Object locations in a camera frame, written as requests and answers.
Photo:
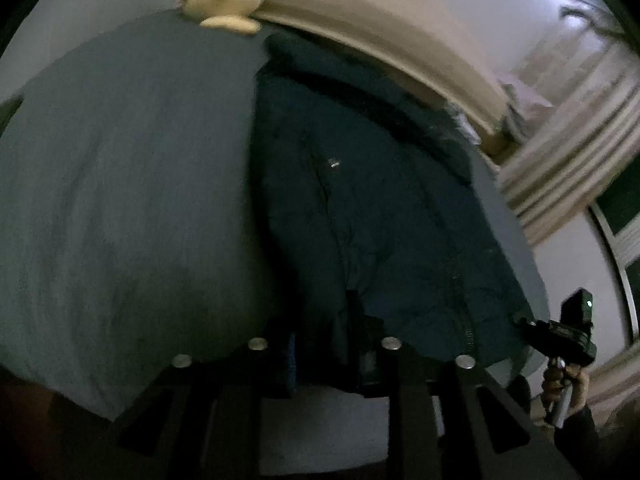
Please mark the beige headboard cushion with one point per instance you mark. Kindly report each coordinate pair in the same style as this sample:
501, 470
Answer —
390, 35

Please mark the person's right hand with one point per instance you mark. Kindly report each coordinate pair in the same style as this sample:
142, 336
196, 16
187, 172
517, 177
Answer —
575, 385

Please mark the dark window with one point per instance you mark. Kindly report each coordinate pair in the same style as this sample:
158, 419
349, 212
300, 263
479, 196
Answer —
622, 220

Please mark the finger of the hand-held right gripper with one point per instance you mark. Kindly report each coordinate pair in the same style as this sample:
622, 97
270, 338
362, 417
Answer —
525, 321

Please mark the beige striped curtain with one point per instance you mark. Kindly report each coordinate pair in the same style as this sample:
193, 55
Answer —
575, 160

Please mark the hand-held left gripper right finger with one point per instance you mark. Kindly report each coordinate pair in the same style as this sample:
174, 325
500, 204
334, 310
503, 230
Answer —
367, 360

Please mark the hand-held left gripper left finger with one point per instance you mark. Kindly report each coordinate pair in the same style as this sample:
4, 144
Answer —
289, 360

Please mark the grey bed sheet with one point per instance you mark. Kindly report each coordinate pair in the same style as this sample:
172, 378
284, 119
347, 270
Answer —
125, 200

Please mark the navy padded jacket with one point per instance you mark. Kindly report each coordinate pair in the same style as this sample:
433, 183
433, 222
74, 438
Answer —
380, 220

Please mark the person's right forearm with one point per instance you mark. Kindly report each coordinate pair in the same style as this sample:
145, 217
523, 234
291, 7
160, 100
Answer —
587, 440

